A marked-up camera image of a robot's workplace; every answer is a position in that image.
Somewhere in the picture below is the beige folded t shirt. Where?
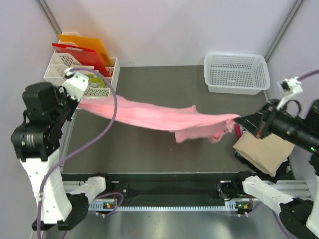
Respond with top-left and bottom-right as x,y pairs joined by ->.
233,132 -> 295,177

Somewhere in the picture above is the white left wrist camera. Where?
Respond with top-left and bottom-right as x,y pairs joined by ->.
62,68 -> 89,102

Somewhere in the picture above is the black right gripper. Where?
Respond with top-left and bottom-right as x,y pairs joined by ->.
233,96 -> 319,150

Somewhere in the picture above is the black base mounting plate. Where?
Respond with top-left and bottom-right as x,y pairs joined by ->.
62,173 -> 263,207

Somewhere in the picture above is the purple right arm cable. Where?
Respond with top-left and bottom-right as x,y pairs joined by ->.
249,69 -> 319,239

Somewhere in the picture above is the white perforated plastic basket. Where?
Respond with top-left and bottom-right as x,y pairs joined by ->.
204,52 -> 270,95

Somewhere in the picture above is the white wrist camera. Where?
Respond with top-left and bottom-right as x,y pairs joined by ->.
62,68 -> 89,102
276,77 -> 303,110

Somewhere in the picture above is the pink t shirt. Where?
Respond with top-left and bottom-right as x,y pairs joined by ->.
77,95 -> 241,144

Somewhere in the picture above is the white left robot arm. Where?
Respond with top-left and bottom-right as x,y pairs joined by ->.
11,80 -> 113,231

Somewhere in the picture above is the magenta folded garment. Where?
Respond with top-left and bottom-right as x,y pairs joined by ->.
235,125 -> 242,138

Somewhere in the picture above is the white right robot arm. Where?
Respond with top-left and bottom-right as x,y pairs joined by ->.
231,99 -> 319,239

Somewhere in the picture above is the orange plastic folder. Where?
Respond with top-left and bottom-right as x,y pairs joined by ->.
58,34 -> 114,67

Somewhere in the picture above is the red plastic folder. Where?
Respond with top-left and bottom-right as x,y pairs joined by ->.
52,43 -> 112,77

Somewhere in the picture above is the aluminium frame rail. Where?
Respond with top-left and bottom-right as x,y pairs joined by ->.
29,180 -> 315,239

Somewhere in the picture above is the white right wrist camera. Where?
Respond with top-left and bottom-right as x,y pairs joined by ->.
276,77 -> 303,110

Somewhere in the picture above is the white file organizer rack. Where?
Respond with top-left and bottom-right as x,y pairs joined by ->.
43,31 -> 121,99

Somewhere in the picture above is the green booklet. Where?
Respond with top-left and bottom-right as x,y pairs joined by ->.
86,74 -> 107,88

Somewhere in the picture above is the beige booklet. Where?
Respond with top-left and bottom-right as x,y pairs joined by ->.
72,66 -> 96,74

